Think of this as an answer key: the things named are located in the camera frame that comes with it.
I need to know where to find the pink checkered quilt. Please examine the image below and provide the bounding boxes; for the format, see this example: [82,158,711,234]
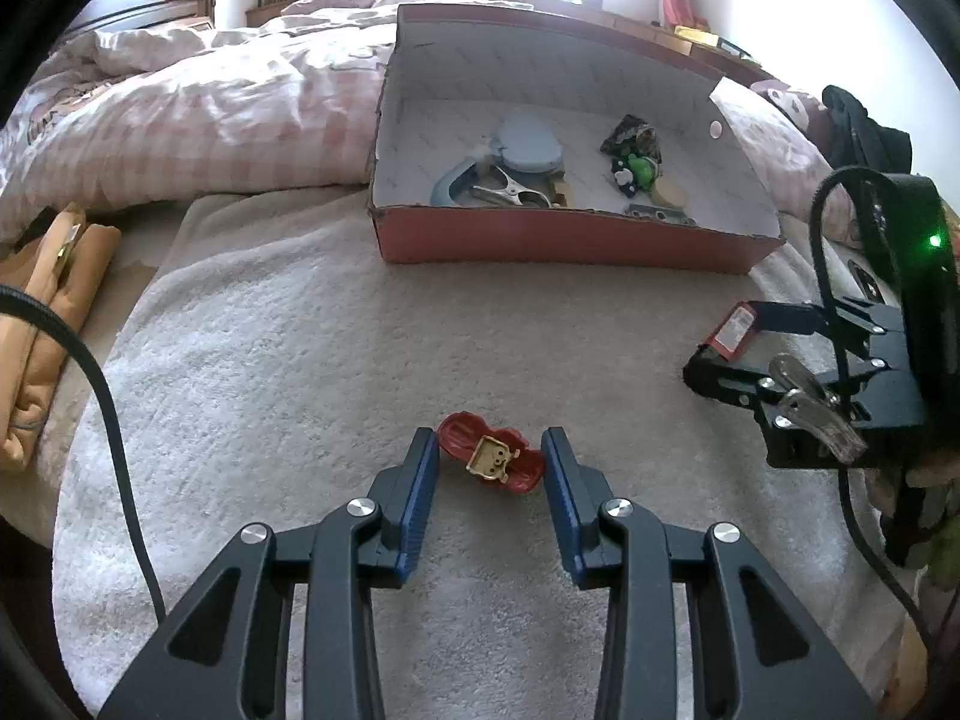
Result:
[0,0,856,241]

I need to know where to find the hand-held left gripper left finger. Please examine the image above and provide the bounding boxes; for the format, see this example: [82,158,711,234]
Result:
[97,427,441,720]

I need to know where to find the red rectangular pack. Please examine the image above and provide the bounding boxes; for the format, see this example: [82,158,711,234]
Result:
[701,301,758,361]

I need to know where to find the red cardboard box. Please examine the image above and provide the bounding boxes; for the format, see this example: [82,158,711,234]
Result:
[366,4,786,276]

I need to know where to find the metal spring clamp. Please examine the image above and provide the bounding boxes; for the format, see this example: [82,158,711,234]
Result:
[465,169,552,211]

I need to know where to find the grey plastic plate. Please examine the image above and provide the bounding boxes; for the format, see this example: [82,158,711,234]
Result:
[626,202,697,226]

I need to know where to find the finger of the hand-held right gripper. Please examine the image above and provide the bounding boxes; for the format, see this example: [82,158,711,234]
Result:
[739,298,901,340]
[682,349,912,412]

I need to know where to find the thick black braided cable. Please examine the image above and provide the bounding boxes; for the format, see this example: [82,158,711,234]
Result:
[0,285,167,620]

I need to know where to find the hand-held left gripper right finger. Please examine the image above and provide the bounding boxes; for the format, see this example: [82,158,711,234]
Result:
[541,426,878,720]

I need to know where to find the green toy figure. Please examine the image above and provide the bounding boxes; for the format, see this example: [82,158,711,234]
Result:
[609,152,661,196]

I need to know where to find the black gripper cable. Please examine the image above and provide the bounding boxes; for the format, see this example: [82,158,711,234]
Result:
[810,165,938,646]

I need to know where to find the orange bag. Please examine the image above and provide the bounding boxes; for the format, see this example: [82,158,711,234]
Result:
[0,202,122,473]

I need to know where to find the dark wooden headboard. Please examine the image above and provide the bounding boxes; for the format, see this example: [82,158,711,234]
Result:
[64,0,220,38]

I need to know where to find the dark garment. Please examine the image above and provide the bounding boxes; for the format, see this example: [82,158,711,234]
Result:
[821,85,912,173]

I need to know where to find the white fleece blanket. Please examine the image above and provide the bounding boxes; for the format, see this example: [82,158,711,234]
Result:
[52,191,923,720]

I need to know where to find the dark camouflage object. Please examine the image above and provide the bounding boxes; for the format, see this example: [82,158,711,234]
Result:
[600,114,665,162]

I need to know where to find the small red toy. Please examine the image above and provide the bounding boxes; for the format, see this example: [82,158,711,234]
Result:
[437,411,543,496]

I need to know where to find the shiny metal clip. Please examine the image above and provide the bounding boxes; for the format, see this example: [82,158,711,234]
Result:
[769,354,867,462]

